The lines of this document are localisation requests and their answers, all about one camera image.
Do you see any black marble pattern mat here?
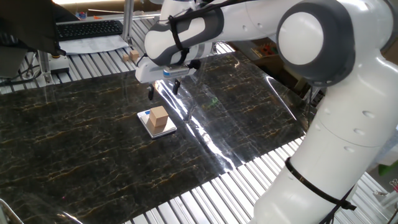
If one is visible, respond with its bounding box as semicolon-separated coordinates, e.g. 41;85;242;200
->
0;50;307;224

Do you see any curved metal frame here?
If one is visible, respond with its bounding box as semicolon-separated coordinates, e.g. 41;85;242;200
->
0;197;24;224

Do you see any silver digital pocket scale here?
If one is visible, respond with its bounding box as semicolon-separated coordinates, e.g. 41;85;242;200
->
137;107;178;139

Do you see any light wooden cube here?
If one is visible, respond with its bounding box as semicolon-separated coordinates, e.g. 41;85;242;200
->
149;105;169;128

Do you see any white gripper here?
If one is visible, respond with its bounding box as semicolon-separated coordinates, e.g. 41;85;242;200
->
135;57;197;101

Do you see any black monitor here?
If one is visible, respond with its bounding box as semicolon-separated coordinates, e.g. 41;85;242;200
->
0;0;80;57

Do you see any black wrist cable strap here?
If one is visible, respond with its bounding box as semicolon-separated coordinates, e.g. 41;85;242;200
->
167;14;190;65

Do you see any box of colourful items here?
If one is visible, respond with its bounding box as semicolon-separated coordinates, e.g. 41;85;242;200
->
250;39;282;62

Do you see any white paper sheet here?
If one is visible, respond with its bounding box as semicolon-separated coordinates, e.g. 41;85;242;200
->
58;34;130;56

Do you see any black base cable strap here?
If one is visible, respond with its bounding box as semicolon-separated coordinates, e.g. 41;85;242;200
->
284;157;358;224

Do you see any black computer keyboard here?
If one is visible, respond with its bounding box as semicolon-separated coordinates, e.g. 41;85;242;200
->
55;19;124;42

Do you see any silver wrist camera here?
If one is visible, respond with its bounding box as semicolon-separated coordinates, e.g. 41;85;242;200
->
162;66;191;78

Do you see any aluminium frame post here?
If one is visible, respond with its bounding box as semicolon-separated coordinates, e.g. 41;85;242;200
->
37;49;52;84
121;0;135;43

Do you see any green plastic item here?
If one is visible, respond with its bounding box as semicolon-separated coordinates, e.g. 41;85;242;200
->
377;161;398;177

